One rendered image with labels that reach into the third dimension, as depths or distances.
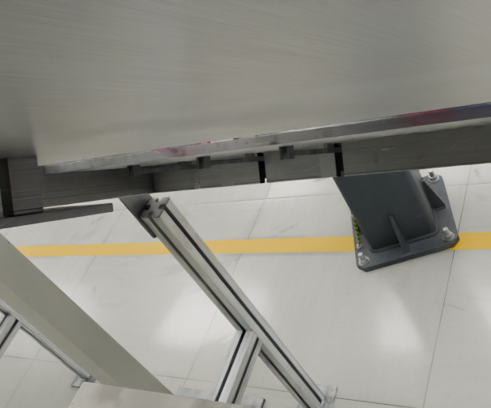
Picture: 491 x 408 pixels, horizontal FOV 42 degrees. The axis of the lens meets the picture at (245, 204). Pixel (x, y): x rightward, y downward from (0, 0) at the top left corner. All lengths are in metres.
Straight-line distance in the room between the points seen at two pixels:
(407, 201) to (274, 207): 0.52
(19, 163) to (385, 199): 1.18
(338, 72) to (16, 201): 0.26
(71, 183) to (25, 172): 0.46
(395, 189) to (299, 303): 0.38
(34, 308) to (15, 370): 1.00
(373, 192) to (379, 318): 0.29
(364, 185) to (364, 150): 0.69
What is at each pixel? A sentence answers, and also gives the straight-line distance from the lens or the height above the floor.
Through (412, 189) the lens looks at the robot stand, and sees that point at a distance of 1.47.
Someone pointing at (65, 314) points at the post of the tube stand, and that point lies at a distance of 1.17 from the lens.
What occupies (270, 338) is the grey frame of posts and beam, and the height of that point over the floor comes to 0.25.
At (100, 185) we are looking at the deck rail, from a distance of 0.87.
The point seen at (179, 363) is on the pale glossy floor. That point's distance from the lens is 1.70.
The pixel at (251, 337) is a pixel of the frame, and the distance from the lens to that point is 1.18.
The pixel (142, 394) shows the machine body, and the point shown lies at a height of 0.62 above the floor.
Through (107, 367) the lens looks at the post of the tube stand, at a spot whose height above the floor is 0.38.
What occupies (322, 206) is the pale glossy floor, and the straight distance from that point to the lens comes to 1.81.
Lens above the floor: 1.17
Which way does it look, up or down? 36 degrees down
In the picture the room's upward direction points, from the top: 35 degrees counter-clockwise
